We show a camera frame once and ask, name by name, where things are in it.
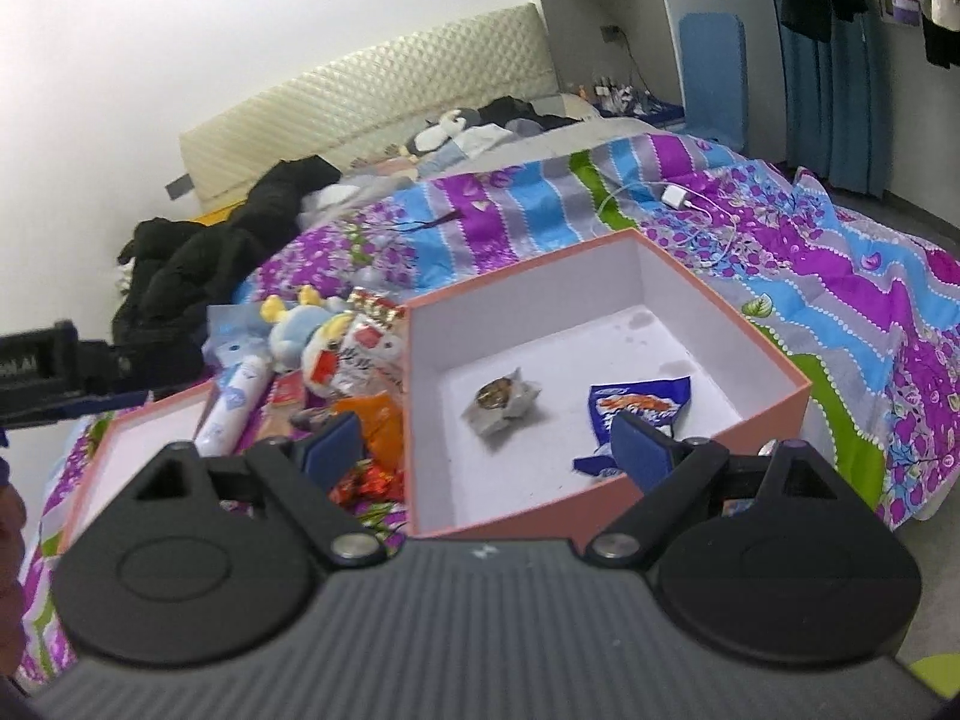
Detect white tube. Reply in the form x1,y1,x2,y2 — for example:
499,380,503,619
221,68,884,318
193,356,272,458

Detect small black garment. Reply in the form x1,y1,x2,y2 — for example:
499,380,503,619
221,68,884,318
480,96,595,133

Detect white charger cable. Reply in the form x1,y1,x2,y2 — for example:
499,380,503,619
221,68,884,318
600,181,745,269

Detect small grey snack packet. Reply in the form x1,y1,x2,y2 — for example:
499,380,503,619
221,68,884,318
461,367,545,440

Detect black white penguin plush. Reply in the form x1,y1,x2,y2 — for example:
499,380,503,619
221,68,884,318
409,109,485,155

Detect blue yellow plush toy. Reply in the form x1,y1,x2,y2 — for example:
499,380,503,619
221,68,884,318
259,285,353,395

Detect red foil snack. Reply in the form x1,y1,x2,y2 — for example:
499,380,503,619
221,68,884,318
330,461,407,512

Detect pink cardboard box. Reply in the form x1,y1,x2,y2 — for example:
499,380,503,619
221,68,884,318
401,229,815,541

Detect cream padded headboard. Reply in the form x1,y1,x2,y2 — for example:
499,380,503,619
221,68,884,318
178,2,560,215

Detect light blue tissue pack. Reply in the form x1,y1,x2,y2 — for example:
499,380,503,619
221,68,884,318
202,304,272,377

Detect blue board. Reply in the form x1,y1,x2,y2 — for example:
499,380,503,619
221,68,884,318
679,11,749,156

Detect blue curtain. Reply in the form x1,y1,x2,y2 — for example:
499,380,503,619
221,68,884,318
776,15,914,201

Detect blue snack packet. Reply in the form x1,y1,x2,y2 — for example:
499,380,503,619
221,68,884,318
574,375,695,481

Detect cluster of small bottles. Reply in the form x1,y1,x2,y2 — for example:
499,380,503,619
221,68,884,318
577,75,655,115

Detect lime green object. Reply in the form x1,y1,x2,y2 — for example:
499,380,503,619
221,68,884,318
910,652,960,715

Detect black clothing pile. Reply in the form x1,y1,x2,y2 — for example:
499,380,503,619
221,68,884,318
112,156,342,391

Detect white snack packet red label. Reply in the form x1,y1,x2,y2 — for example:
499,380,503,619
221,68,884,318
322,319,410,400

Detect purple floral quilt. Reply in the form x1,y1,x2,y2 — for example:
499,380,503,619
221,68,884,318
19,131,960,683

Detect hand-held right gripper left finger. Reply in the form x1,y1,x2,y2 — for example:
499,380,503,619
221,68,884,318
131,411,387,567

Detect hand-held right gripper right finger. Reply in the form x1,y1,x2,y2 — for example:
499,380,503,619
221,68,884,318
574,412,841,563

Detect pink box lid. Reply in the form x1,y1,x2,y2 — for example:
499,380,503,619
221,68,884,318
60,382,218,552

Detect clear orange snack packet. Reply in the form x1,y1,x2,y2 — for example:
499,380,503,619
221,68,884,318
261,371,310,432

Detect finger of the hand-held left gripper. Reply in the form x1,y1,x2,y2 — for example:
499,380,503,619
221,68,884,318
75,341,181,415

